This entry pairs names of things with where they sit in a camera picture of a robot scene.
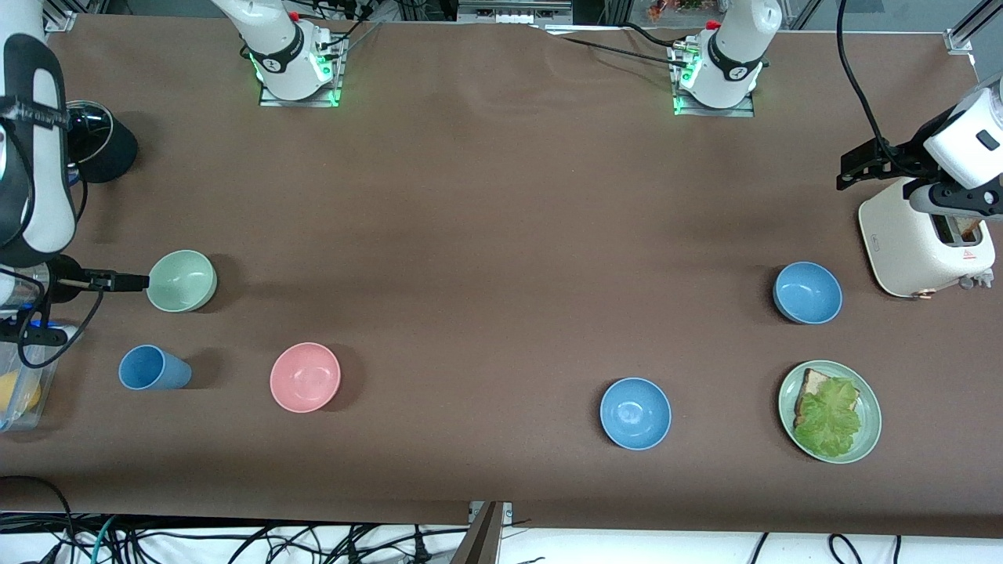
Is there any white toaster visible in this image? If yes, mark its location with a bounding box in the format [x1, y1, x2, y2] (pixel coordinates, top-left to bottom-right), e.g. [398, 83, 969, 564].
[858, 179, 998, 300]

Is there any blue bowl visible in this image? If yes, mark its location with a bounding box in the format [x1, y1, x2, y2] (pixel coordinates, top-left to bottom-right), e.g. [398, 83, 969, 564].
[599, 377, 672, 451]
[773, 261, 843, 325]

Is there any green plate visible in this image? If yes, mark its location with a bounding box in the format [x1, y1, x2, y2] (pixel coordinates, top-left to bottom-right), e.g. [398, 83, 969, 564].
[778, 360, 883, 465]

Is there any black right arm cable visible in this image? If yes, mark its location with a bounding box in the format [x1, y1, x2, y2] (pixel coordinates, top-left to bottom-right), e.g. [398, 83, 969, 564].
[0, 102, 104, 371]

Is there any blue cup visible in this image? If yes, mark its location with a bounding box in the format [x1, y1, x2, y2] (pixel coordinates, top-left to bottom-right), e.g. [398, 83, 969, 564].
[118, 345, 193, 391]

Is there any metal table bracket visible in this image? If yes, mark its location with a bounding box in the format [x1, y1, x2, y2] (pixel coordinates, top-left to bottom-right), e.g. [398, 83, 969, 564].
[451, 501, 514, 564]

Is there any green bowl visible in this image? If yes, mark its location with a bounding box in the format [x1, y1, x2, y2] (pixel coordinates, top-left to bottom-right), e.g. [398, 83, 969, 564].
[147, 250, 218, 313]

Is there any teal cable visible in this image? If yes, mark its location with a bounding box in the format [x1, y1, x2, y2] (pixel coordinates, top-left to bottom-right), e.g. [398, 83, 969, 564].
[91, 515, 120, 564]

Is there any yellow lemon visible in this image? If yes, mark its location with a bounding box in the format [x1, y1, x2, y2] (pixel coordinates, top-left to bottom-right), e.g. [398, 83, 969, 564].
[0, 372, 42, 416]

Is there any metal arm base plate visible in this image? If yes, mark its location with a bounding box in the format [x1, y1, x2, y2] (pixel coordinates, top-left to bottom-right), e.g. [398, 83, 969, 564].
[672, 86, 757, 118]
[259, 59, 343, 108]

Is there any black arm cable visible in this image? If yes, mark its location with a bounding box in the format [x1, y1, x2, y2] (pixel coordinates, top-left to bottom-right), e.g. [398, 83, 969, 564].
[835, 0, 902, 161]
[0, 102, 104, 371]

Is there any pink bowl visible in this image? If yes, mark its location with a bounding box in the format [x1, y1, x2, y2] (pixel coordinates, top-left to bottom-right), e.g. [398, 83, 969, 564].
[270, 342, 342, 414]

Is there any black pot with blue handle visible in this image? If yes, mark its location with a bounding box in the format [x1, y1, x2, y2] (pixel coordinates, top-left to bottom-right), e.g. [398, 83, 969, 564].
[67, 108, 139, 186]

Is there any brown table cover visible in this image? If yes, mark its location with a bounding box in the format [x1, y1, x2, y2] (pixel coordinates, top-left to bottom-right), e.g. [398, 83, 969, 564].
[0, 12, 1003, 541]

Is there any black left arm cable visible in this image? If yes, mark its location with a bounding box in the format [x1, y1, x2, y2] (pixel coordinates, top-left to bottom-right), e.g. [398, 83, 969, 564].
[835, 0, 902, 161]

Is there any bread slice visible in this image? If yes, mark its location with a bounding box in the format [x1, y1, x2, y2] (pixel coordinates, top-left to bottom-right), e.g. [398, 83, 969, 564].
[793, 368, 861, 428]

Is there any glass lid with blue knob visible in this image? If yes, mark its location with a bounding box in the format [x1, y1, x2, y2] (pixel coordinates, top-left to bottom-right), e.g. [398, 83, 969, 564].
[67, 100, 105, 167]

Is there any clear plastic container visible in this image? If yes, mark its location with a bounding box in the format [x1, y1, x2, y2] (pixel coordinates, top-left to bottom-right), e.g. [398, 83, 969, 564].
[0, 313, 62, 433]

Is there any green lettuce leaf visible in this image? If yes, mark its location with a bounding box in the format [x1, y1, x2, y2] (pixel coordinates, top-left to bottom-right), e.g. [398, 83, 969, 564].
[793, 378, 863, 459]

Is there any aluminium frame profile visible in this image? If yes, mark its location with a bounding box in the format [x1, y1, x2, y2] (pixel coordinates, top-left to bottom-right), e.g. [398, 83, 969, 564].
[43, 0, 79, 34]
[944, 0, 1003, 56]

